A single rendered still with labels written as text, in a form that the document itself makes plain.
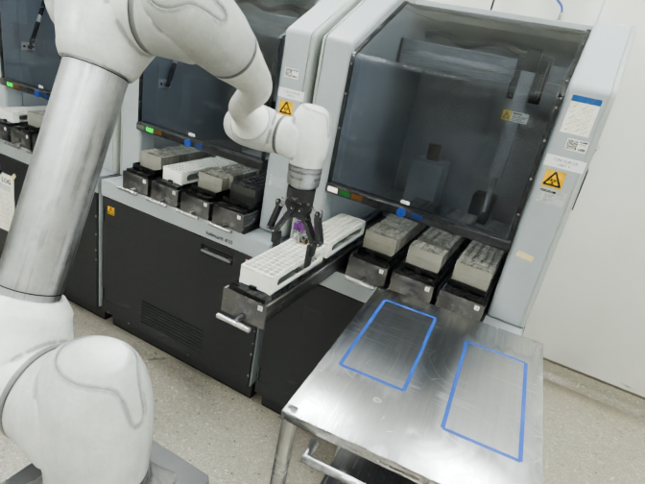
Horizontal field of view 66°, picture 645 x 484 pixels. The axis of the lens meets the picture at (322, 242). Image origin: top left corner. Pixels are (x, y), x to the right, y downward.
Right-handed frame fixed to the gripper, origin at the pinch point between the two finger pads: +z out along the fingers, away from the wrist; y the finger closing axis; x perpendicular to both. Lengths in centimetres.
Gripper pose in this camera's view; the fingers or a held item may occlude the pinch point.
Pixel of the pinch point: (291, 254)
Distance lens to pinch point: 140.3
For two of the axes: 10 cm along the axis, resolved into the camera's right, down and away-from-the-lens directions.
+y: 8.7, 3.2, -3.7
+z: -1.7, 9.1, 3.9
